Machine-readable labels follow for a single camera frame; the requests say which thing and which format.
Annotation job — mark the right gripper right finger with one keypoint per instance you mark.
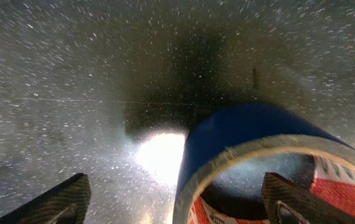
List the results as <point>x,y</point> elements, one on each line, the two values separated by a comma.
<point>292,202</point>

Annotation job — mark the roll of blue tape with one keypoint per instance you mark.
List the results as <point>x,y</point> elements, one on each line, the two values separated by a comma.
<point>243,130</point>

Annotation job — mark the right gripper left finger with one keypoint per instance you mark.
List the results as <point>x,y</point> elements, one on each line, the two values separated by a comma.
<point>59,202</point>

